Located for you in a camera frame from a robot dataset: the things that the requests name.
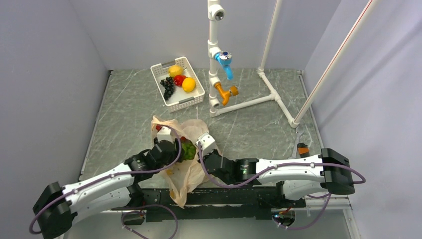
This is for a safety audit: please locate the green fake fruit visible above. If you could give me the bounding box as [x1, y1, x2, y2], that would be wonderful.
[182, 140, 197, 161]

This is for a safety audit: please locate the orange translucent plastic bag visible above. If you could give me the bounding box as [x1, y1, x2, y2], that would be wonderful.
[151, 115, 210, 208]

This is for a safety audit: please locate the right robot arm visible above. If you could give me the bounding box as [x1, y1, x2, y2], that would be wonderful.
[198, 148, 356, 207]

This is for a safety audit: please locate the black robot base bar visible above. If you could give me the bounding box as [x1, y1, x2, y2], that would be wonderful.
[114, 186, 306, 222]

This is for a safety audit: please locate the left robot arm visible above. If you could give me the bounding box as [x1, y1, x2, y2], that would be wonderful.
[29, 138, 183, 239]

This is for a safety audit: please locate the dark fake grape bunch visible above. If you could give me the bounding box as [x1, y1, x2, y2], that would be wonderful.
[160, 77, 175, 101]

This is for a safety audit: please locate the orange fake orange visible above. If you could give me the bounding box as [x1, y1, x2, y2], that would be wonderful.
[182, 77, 196, 93]

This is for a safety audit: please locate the red fake pepper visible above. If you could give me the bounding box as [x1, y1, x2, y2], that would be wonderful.
[173, 75, 186, 87]

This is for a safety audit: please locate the yellow fake lemon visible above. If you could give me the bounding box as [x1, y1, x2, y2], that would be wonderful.
[168, 65, 184, 78]

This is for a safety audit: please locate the white plastic basket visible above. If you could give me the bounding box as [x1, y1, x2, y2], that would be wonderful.
[150, 56, 205, 113]

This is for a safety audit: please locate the silver wrench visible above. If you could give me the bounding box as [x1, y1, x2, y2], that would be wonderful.
[289, 125, 304, 159]

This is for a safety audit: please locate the orange plastic faucet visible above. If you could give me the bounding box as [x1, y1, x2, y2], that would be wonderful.
[214, 82, 238, 106]

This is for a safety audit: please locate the small orange black block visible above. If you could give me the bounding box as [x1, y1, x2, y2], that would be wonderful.
[297, 142, 310, 158]

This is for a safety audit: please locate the blue plastic faucet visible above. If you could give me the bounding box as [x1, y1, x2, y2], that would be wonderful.
[214, 51, 233, 80]

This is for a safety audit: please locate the white diagonal pole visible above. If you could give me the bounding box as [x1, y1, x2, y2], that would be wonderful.
[290, 0, 378, 127]

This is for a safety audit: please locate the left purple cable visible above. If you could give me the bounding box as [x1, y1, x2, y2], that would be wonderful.
[29, 125, 183, 235]

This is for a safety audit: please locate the purple cable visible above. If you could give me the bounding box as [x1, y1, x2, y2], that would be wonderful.
[29, 125, 183, 235]
[197, 141, 367, 190]

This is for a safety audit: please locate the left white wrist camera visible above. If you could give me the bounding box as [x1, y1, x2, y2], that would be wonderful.
[156, 125, 174, 142]

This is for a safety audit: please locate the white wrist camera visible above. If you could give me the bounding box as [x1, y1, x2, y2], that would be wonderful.
[196, 132, 217, 156]
[156, 125, 174, 142]

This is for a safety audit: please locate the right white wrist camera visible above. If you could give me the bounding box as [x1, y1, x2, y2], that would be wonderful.
[196, 132, 217, 156]

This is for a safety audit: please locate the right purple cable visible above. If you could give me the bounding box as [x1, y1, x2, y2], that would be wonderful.
[197, 141, 367, 190]

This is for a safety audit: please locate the white pvc pipe frame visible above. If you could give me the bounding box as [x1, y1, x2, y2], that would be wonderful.
[207, 0, 300, 128]

